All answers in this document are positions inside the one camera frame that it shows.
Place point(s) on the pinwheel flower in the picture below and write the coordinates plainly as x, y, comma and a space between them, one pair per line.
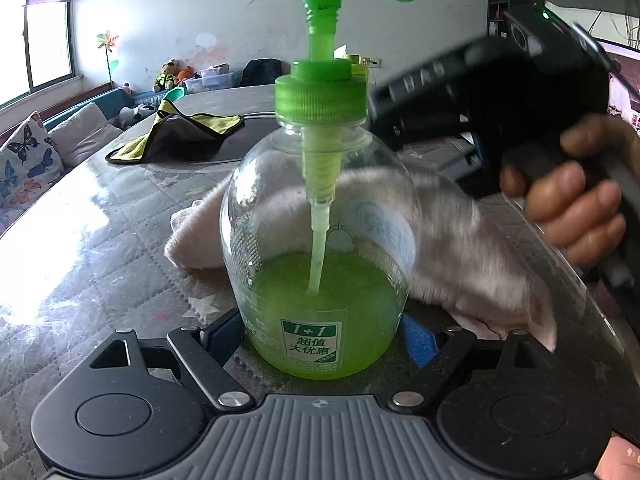
107, 45

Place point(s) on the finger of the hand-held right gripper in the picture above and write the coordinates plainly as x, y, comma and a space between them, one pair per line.
479, 155

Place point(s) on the orange plush toy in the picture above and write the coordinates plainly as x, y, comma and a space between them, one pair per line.
185, 76

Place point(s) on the clear plastic storage box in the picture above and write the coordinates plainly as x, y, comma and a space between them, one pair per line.
215, 79

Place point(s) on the blue sofa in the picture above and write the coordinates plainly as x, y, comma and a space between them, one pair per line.
107, 97

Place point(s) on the green plastic basin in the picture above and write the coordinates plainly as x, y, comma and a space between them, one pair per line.
175, 94

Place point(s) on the black bag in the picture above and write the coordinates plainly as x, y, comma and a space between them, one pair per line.
260, 72

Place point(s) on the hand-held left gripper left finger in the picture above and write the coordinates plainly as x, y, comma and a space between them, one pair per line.
222, 335

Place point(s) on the person's right hand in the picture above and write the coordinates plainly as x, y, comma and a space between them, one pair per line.
575, 200

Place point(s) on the grey cushion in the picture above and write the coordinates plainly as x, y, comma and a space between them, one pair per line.
82, 132

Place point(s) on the clear pump bottle green soap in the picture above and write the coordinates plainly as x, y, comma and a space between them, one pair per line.
300, 320

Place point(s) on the pale pink towel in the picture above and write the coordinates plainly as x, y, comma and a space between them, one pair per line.
450, 240

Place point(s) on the yellow grey microfiber cloth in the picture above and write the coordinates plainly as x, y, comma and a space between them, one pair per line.
210, 122

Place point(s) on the window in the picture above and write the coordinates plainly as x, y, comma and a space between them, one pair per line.
45, 45

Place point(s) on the small pink plush toy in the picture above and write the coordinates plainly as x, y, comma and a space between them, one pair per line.
127, 88

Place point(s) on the wall socket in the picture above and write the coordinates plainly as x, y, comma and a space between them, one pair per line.
372, 62

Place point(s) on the teddy bear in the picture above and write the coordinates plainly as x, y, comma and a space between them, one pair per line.
166, 77

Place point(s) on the butterfly print cushion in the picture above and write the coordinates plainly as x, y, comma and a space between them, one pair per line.
25, 165

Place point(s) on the small green bottle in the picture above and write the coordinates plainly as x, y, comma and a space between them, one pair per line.
361, 72

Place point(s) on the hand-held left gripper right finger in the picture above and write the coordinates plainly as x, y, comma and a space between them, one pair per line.
417, 340

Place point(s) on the panda plush toy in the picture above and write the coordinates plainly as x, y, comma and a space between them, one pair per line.
136, 116

